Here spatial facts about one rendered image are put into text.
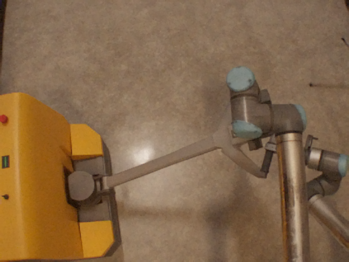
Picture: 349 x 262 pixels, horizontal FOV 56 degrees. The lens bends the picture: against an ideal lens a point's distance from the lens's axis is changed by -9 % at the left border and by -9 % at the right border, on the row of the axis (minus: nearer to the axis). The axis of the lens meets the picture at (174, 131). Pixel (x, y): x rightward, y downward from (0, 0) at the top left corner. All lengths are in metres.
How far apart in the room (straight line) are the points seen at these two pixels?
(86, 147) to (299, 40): 1.90
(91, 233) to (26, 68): 1.52
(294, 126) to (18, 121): 1.23
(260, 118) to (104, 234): 1.26
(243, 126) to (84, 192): 1.17
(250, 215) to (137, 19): 1.77
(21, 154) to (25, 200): 0.21
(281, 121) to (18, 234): 1.16
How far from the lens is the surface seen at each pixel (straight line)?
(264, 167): 1.51
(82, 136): 2.19
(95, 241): 2.05
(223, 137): 1.58
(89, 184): 2.02
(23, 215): 1.63
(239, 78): 1.12
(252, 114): 1.09
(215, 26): 2.97
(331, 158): 1.47
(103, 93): 2.69
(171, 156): 1.72
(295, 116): 1.13
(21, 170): 1.68
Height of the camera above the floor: 2.36
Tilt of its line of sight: 70 degrees down
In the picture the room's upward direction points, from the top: 1 degrees counter-clockwise
